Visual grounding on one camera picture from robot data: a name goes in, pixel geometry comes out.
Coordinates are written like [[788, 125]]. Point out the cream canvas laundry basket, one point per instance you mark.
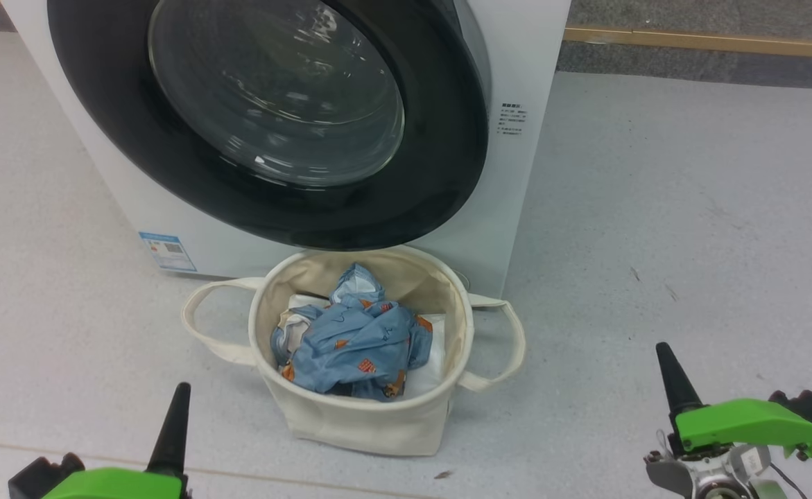
[[364, 430]]

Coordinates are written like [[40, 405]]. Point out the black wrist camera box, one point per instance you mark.
[[38, 478], [811, 409]]

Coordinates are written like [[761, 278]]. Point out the blue patterned garment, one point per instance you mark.
[[357, 339]]

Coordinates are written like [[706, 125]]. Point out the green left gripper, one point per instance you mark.
[[114, 485]]

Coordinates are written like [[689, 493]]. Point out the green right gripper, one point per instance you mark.
[[745, 423]]

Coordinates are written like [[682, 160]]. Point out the small black text label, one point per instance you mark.
[[511, 119]]

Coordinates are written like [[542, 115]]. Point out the black washing machine door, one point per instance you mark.
[[100, 125]]

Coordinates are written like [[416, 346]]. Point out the white folded sheet liner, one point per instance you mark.
[[437, 346]]

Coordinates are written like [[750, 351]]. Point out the blue energy label sticker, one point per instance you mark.
[[168, 251]]

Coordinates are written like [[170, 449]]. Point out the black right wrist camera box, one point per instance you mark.
[[811, 409]]

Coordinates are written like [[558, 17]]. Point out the white front-load washing machine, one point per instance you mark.
[[516, 69]]

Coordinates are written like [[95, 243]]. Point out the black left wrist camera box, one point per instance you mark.
[[38, 478]]

